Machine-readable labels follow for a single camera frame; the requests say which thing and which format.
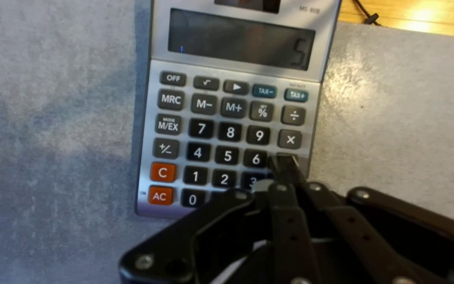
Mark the silver Casio calculator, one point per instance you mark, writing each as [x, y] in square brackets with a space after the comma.
[231, 84]

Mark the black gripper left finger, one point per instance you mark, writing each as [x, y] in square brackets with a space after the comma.
[292, 248]

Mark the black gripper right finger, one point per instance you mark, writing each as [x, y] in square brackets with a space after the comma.
[374, 252]

